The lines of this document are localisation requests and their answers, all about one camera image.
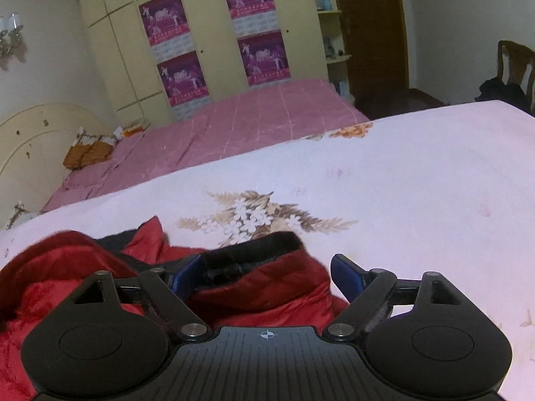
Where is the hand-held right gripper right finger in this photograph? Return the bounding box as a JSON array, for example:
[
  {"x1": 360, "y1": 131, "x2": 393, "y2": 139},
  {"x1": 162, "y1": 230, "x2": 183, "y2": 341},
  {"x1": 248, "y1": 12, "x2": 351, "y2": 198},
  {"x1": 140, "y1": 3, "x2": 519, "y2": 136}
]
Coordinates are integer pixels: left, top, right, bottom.
[{"x1": 326, "y1": 254, "x2": 460, "y2": 341}]

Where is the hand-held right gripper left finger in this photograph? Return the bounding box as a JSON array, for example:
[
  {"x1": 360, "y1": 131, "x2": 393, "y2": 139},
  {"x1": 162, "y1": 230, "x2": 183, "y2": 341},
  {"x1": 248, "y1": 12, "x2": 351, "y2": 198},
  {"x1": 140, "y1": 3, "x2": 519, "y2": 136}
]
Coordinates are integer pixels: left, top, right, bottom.
[{"x1": 73, "y1": 254, "x2": 210, "y2": 342}]

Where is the red puffer jacket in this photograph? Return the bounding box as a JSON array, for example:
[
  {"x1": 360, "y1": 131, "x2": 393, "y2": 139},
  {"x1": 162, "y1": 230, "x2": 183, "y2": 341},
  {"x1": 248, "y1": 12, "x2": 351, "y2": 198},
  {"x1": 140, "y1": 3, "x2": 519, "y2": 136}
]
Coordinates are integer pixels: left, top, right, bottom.
[{"x1": 0, "y1": 216, "x2": 349, "y2": 401}]

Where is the white floral bedsheet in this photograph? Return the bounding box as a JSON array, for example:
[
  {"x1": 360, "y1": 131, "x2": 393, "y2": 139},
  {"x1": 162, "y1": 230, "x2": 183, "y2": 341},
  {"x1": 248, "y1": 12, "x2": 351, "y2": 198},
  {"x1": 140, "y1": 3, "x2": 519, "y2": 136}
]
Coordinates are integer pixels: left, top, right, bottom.
[{"x1": 0, "y1": 100, "x2": 535, "y2": 401}]

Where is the orange patterned pillow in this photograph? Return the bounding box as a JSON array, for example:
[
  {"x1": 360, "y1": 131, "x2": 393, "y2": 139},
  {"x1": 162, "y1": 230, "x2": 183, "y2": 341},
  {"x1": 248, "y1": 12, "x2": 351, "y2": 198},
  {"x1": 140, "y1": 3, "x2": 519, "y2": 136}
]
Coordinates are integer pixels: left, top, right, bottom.
[{"x1": 63, "y1": 125, "x2": 124, "y2": 170}]

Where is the pink checked blanket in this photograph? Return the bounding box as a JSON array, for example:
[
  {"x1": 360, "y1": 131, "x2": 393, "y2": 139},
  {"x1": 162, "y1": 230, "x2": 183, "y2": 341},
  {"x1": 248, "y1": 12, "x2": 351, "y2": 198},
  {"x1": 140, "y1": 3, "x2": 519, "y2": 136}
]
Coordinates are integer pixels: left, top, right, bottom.
[{"x1": 39, "y1": 77, "x2": 370, "y2": 214}]

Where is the cream wooden headboard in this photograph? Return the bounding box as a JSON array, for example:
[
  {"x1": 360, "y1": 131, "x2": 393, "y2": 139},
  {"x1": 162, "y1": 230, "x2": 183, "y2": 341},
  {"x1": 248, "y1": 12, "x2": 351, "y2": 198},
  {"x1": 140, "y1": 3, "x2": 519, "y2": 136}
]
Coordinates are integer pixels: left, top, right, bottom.
[{"x1": 0, "y1": 104, "x2": 113, "y2": 230}]

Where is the black bag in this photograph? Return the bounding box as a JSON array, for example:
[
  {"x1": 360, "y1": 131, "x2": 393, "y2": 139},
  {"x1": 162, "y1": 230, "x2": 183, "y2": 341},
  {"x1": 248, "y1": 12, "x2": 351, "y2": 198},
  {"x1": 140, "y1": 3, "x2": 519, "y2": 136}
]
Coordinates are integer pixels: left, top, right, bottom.
[{"x1": 478, "y1": 77, "x2": 529, "y2": 111}]

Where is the brown wooden door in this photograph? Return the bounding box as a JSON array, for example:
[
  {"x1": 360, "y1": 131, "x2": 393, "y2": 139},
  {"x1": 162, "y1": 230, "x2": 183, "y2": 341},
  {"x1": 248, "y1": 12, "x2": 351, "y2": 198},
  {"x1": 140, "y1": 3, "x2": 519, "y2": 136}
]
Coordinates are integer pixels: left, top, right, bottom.
[{"x1": 330, "y1": 0, "x2": 410, "y2": 107}]

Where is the cream corner shelf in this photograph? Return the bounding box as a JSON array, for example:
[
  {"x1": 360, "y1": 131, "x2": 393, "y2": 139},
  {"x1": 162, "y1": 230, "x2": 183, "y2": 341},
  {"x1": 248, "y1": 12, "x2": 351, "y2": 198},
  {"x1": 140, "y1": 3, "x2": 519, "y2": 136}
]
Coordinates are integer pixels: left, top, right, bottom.
[{"x1": 309, "y1": 0, "x2": 356, "y2": 105}]

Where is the cream wardrobe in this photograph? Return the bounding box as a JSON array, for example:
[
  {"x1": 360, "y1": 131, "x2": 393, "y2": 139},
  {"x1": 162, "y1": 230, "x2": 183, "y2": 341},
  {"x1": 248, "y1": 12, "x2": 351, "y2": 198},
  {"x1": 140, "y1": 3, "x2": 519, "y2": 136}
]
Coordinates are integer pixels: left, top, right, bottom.
[{"x1": 73, "y1": 0, "x2": 333, "y2": 125}]

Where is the wooden chair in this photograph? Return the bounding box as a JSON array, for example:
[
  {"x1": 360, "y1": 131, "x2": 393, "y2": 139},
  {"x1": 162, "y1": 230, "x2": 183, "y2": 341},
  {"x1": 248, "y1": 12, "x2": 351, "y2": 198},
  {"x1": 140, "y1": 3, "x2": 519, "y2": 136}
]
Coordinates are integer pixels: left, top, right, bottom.
[{"x1": 497, "y1": 39, "x2": 535, "y2": 115}]

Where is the wall lamp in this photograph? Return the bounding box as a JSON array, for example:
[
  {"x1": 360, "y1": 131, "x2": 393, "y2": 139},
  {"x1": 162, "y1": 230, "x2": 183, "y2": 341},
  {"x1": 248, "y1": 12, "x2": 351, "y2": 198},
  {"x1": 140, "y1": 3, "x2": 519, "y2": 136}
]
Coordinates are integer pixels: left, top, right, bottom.
[{"x1": 0, "y1": 12, "x2": 26, "y2": 72}]

